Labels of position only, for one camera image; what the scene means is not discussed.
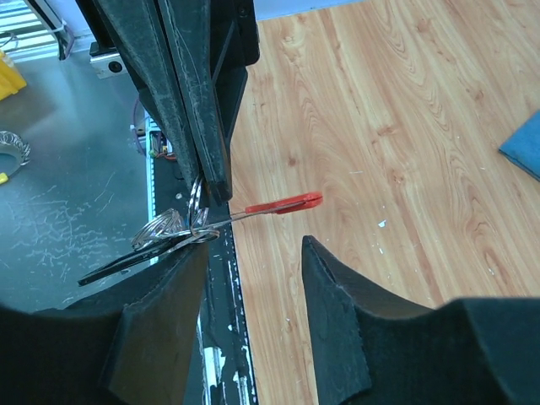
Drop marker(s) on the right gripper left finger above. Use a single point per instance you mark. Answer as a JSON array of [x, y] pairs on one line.
[[128, 344]]

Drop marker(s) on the key with black tag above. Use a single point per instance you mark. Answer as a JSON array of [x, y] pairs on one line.
[[154, 249]]

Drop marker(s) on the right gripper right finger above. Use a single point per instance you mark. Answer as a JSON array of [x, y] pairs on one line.
[[371, 346]]

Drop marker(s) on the yellow object on floor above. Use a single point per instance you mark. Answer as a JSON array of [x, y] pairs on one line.
[[11, 80]]

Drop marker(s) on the metal key organizer red handle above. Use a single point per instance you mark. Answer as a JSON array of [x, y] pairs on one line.
[[170, 223]]

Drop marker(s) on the folded blue cloth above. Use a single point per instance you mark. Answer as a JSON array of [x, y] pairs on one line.
[[522, 147]]

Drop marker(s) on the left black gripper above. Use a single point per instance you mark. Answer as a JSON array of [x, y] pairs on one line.
[[178, 54]]

